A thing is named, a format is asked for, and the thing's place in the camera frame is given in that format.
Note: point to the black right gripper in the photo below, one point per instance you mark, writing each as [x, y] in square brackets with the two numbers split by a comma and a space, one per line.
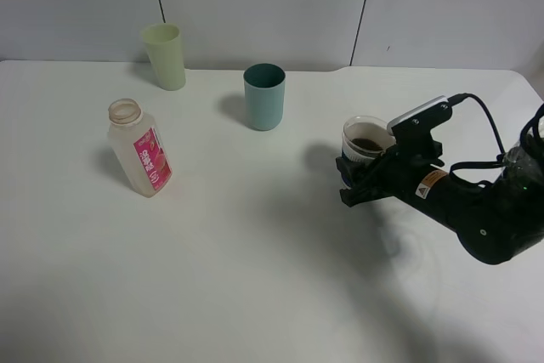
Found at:
[398, 175]

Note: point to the clear bottle with pink label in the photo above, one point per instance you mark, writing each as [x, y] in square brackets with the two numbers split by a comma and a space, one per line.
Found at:
[135, 140]

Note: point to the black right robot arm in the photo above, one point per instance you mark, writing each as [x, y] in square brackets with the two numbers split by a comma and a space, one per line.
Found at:
[494, 208]

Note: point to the teal plastic cup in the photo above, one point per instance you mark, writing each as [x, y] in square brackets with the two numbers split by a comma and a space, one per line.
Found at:
[264, 88]

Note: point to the pale green plastic cup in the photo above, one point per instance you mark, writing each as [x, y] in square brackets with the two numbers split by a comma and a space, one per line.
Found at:
[164, 49]

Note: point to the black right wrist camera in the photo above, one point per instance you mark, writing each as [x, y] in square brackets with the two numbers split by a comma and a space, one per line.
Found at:
[418, 123]

